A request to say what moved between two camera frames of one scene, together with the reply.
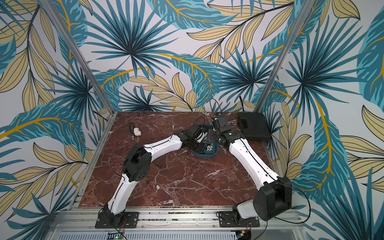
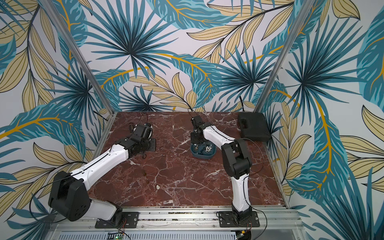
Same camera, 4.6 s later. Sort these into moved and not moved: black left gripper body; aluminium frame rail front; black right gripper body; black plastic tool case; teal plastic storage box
Moved: black left gripper body; black right gripper body
Not moved: black plastic tool case; teal plastic storage box; aluminium frame rail front
